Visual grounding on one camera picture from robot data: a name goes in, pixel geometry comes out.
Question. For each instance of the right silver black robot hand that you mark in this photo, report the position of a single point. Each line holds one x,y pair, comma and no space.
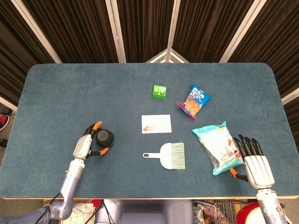
258,170

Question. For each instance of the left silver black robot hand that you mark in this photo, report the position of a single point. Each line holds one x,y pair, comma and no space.
81,147

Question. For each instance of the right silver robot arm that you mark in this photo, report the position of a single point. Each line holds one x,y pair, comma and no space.
271,205

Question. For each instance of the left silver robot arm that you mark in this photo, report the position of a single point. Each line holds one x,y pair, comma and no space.
70,179

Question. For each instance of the pale green hand brush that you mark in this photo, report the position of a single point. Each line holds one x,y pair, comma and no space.
168,155

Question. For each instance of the red and white ball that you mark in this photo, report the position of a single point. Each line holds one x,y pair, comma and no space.
247,214

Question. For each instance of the large teal clear food bag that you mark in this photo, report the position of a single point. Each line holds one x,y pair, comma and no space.
217,144

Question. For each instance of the small red object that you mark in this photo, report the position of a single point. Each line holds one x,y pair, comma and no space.
95,202

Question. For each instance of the colourful bags in cart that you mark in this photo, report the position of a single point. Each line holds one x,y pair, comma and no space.
210,215

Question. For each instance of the white grid pattern cloth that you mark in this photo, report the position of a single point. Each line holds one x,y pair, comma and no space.
79,213

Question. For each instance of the small black floor object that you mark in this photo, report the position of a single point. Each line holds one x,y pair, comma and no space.
2,142

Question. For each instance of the white printed card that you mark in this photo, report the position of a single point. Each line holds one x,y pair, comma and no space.
158,122

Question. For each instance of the red and black shoe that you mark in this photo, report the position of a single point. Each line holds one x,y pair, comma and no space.
3,121

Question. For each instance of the blue and red snack bag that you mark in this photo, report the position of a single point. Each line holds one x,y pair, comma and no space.
195,102

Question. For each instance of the green toy building block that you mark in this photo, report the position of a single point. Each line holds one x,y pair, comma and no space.
159,91

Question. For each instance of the brown pleated curtain panel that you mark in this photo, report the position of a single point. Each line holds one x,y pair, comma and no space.
144,28
77,30
205,28
275,42
18,46

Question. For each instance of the white triangular screen foot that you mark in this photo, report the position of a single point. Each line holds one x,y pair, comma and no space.
161,58

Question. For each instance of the white screen frame rail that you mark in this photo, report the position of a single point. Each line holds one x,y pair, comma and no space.
8,103
290,96

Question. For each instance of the white screen frame post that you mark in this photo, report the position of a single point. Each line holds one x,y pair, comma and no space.
239,31
174,23
37,31
116,31

